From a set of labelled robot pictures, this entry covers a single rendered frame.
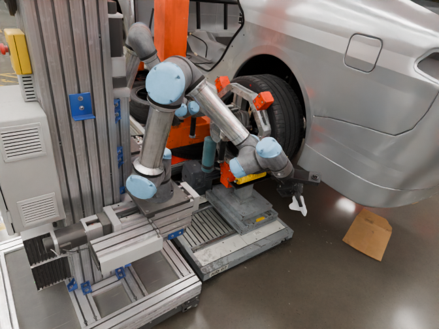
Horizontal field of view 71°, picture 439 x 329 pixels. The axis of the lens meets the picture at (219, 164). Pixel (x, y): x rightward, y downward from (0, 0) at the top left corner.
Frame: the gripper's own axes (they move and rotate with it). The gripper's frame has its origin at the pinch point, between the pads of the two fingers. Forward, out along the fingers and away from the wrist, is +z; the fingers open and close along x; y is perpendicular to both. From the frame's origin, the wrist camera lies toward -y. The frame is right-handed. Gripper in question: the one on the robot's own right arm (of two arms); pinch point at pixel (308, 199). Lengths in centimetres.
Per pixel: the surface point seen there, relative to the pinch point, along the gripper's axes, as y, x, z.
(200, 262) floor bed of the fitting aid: 92, 4, 53
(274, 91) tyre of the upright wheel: 27, -80, 1
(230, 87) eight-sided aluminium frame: 52, -83, -10
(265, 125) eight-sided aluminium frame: 33, -60, 7
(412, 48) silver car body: -44, -61, -12
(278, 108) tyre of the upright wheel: 25, -70, 5
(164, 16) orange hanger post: 73, -99, -61
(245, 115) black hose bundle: 40, -59, -4
